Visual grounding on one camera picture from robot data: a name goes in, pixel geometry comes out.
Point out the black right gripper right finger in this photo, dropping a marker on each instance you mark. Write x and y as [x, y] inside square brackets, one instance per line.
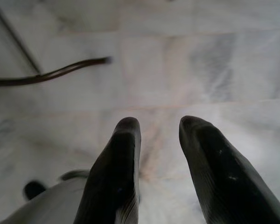
[221, 177]

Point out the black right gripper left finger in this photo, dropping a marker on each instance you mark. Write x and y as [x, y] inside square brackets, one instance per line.
[112, 177]

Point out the black curved table foot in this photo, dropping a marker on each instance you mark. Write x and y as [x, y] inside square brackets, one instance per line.
[60, 71]

